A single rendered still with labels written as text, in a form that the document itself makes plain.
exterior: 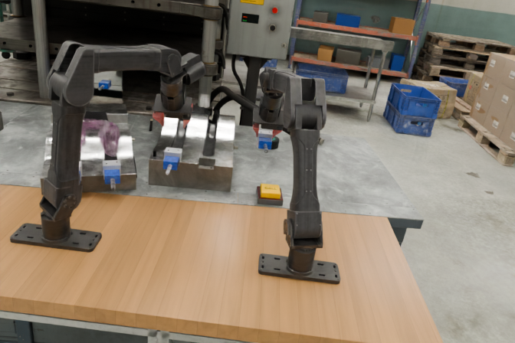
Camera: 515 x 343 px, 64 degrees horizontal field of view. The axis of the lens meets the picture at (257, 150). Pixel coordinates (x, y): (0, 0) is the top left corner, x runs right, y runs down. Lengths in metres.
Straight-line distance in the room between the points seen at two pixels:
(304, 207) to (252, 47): 1.22
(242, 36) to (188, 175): 0.94
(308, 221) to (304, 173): 0.11
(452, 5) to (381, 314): 7.35
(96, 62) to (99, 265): 0.46
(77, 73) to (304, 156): 0.53
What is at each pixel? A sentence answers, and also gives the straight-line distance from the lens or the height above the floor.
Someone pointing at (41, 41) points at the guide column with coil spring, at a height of 1.05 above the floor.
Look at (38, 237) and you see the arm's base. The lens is 1.15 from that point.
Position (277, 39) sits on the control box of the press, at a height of 1.17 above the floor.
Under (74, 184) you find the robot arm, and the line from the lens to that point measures 1.06.
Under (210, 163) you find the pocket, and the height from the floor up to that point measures 0.87.
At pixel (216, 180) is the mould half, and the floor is 0.84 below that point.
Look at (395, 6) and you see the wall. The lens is 7.92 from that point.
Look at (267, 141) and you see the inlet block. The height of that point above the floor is 0.95.
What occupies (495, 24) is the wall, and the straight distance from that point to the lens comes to 8.38.
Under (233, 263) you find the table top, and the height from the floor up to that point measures 0.80.
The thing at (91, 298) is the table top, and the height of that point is 0.80.
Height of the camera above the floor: 1.46
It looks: 23 degrees down
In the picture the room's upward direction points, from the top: 8 degrees clockwise
